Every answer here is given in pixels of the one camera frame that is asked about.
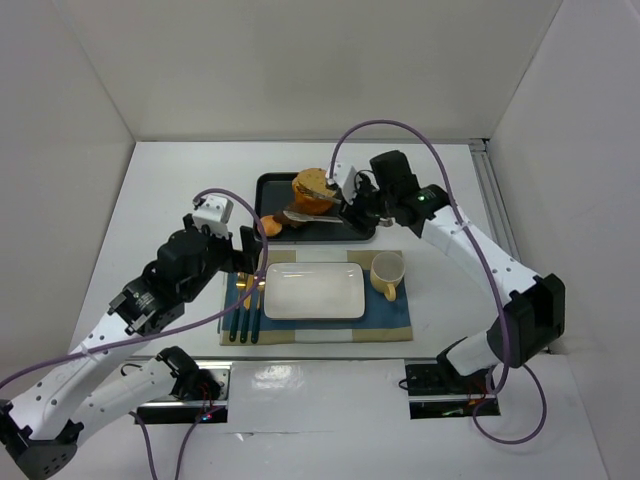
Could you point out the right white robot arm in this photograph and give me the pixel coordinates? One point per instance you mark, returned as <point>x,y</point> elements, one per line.
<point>531,307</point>

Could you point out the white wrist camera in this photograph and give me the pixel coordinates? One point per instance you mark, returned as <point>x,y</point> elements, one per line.
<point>211,215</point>
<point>342,177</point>

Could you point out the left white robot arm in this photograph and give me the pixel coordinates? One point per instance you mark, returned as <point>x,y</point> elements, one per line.
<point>42,428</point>

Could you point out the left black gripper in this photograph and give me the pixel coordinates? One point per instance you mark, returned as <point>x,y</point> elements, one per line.
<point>248,247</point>

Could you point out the white rectangular plate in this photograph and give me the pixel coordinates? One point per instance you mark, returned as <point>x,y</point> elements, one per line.
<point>314,291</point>

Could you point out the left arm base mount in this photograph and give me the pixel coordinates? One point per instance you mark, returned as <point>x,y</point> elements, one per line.
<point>205,399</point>

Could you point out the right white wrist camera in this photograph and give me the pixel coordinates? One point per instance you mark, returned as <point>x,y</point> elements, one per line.
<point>342,177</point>

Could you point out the metal serving tongs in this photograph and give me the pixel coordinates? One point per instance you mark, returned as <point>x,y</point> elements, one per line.
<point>317,205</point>

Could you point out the brown chocolate croissant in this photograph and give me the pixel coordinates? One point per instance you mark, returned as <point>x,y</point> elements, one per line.
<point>292,217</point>

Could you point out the blue beige placemat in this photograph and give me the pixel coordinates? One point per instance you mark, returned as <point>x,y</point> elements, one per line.
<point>383,321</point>

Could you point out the yellow ceramic mug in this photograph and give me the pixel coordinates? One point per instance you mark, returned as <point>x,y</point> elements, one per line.
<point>386,273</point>

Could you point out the gold knife green handle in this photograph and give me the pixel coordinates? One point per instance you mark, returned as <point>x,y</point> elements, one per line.
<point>247,311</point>

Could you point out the stacked bread slices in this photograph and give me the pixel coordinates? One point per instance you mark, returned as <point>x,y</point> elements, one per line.
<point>312,179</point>

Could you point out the small round bun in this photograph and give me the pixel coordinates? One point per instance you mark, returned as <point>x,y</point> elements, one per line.
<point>272,228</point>

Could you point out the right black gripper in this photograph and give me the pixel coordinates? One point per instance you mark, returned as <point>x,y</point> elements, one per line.
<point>351,211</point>

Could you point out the aluminium frame rail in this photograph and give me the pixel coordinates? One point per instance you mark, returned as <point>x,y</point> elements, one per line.
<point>498,219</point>

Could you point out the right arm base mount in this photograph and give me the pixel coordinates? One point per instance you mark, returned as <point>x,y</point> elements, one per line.
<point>433,395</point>

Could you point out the black baking tray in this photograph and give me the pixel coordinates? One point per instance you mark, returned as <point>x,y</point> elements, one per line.
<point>274,191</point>

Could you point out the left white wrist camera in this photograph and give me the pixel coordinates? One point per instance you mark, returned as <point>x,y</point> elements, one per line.
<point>211,215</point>

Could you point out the gold spoon green handle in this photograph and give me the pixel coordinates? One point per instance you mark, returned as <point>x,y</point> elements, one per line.
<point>256,326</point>

